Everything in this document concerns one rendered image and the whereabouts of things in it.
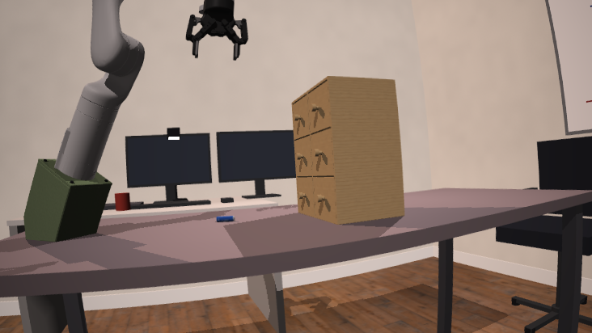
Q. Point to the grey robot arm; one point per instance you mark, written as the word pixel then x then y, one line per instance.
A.
pixel 121 57

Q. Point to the blue aa battery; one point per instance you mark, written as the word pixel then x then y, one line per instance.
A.
pixel 227 218

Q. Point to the small brown chest of drawers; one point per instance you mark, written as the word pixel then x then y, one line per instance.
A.
pixel 366 149

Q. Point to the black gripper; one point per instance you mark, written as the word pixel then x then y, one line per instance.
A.
pixel 217 20

